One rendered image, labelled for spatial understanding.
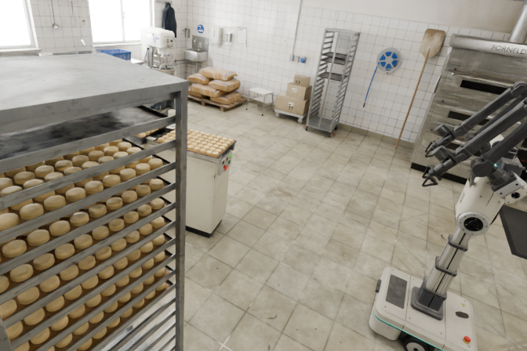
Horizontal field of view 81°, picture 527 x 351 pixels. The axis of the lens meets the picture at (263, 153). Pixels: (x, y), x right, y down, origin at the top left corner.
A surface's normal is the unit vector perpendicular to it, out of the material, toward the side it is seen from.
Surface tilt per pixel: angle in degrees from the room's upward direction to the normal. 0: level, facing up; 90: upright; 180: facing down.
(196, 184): 90
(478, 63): 90
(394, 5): 90
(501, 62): 90
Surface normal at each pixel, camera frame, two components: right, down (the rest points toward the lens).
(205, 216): -0.31, 0.38
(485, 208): -0.48, 0.50
